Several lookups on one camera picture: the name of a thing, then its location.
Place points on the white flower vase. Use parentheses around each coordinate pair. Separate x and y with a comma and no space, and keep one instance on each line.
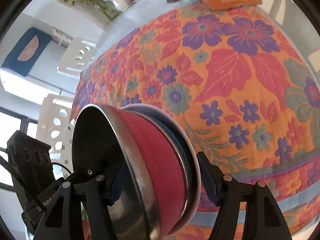
(120,5)

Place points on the white chair right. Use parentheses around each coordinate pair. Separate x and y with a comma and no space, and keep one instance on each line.
(297,26)

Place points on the blue wall hanging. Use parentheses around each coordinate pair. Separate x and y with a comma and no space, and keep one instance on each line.
(26,51)

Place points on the white chair far left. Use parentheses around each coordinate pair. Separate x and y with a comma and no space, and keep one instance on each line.
(76,58)

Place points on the white chair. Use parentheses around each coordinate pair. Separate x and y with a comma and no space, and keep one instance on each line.
(55,128)
(76,58)
(297,26)

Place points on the red steel bowl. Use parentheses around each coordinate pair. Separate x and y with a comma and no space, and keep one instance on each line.
(104,143)

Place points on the pink plastic bowl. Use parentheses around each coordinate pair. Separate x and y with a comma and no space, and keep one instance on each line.
(171,162)

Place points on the white corner shelf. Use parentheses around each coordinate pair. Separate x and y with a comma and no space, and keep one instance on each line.
(61,37)

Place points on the blue steel bowl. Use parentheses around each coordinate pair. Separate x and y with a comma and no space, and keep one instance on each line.
(174,129)

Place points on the white chair near left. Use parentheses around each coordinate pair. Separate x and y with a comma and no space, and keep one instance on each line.
(55,128)

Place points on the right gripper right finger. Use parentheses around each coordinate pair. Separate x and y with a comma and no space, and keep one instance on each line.
(263,217)

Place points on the orange floral tablecloth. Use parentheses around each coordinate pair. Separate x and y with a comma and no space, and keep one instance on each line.
(236,85)

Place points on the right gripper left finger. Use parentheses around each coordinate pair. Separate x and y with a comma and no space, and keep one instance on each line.
(82,204)

